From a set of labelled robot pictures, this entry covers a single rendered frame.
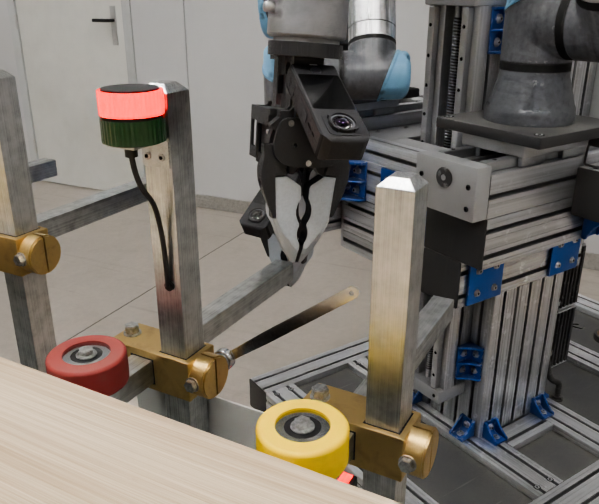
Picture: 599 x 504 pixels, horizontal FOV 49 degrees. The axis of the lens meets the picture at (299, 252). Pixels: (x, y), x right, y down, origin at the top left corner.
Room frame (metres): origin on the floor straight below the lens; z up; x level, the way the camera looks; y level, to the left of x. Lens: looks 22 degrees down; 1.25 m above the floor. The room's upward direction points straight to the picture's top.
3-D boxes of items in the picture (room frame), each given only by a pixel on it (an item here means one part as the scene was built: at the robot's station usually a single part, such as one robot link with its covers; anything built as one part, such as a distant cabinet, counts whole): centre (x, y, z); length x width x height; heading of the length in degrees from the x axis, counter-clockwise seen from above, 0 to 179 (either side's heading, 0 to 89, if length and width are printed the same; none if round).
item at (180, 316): (0.66, 0.13, 0.93); 0.04 x 0.04 x 0.48; 61
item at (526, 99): (1.16, -0.40, 1.09); 0.15 x 0.15 x 0.10
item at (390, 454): (0.55, -0.07, 0.84); 0.14 x 0.06 x 0.05; 61
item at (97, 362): (0.59, 0.22, 0.85); 0.08 x 0.08 x 0.11
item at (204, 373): (0.67, 0.15, 0.85); 0.14 x 0.06 x 0.05; 61
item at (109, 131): (0.62, 0.15, 1.13); 0.06 x 0.06 x 0.02
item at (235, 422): (0.67, 0.09, 0.75); 0.26 x 0.01 x 0.10; 61
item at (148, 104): (0.62, 0.15, 1.16); 0.06 x 0.06 x 0.02
